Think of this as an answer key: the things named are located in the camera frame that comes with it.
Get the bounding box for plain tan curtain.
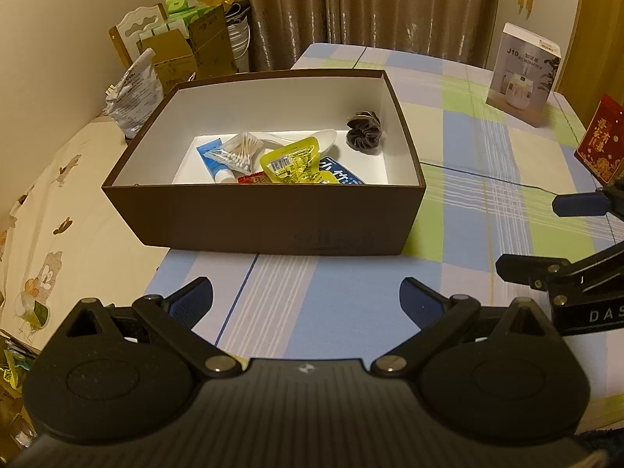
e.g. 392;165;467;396
556;0;624;122

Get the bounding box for cartoon printed bed sheet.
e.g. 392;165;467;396
0;117;169;352

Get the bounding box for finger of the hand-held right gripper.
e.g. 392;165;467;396
552;175;624;220
496;241;624;294

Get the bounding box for white product carton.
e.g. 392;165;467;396
486;22;562;128

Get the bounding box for blue white packet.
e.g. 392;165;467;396
319;156;365;185

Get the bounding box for brown cardboard box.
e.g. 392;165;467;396
101;69;427;257

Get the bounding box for small cardboard box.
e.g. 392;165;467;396
139;29;198;94

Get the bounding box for brown patterned curtain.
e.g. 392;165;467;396
178;0;503;71

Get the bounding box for checked pastel sheet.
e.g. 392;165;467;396
144;41;624;401

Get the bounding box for white plastic spoon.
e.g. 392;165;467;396
244;128;338;154

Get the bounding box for bag of cotton swabs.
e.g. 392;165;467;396
202;131;266;172

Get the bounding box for white carved chair back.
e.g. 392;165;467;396
108;4;169;66

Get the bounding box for dark blue fuzzy cloth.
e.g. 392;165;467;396
575;428;624;455

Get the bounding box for blue tube white cap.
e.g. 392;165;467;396
196;139;237;184

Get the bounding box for large cardboard box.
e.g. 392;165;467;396
188;4;252;79

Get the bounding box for dark hair scrunchie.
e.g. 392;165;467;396
345;110;383;153

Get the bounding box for yellow snack packet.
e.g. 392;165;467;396
259;136;337;184

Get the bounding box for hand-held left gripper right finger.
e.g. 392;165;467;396
370;277;561;377

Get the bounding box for white clothes hangers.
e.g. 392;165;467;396
227;2;254;59

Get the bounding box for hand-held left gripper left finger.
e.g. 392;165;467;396
53;277;242;378

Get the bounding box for clear plastic bag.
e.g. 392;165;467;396
105;49;164;140

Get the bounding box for red gift box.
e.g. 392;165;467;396
574;95;624;187

